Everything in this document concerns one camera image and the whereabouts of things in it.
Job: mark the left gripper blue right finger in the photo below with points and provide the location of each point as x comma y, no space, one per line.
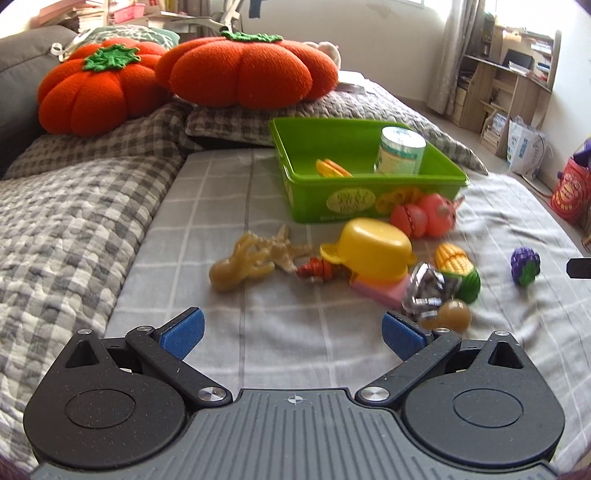
424,354

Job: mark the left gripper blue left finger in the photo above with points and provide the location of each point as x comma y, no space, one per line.
161,352

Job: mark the tan rubber ball toy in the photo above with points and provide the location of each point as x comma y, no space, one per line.
453,314

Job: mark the purple toy grapes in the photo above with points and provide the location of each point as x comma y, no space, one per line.
525,266

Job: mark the pink sticky note pad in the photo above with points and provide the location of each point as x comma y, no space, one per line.
387,293

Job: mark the shiny chrome metal toy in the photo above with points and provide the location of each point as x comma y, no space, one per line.
427,290

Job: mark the toy corn cob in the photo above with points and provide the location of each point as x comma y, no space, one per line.
453,261

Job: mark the yellow toy pot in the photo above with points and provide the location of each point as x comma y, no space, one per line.
372,249

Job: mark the tan rubber octopus toy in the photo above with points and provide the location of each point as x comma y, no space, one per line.
248,260

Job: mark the red toy crab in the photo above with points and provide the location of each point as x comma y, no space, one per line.
319,269

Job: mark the beige dried starfish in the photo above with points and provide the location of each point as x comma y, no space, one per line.
282,252

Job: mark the clear cotton swab jar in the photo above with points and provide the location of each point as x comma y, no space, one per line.
400,152

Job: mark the orange toy pot lid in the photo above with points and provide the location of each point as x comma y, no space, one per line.
329,169

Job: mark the red patterned bag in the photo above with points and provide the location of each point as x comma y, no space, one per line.
572,194

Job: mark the light grid bed sheet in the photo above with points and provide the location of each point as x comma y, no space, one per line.
283,332

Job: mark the white paper shopping bag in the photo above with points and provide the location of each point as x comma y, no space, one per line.
526,148

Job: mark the grey checked quilt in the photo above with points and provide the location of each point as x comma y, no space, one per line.
73,214

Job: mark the green plastic storage bin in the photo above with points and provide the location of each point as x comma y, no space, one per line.
354,145

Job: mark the wooden shelf desk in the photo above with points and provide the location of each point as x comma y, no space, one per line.
509,75

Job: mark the grey checked pillow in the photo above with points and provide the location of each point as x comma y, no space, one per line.
375,103

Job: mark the small orange pumpkin cushion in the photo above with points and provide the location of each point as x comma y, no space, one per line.
101,86

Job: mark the grey window curtain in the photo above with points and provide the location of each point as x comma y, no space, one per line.
458,33

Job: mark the large orange pumpkin cushion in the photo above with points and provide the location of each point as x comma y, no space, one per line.
259,72

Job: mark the teal patterned cushion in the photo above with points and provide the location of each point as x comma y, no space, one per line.
163,37

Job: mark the white plush toy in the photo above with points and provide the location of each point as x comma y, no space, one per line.
328,49

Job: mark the grey sofa backrest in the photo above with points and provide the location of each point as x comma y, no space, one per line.
25,61

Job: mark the white office chair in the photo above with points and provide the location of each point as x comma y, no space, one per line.
196,17

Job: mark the stack of books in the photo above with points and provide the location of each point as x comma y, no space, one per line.
76,15

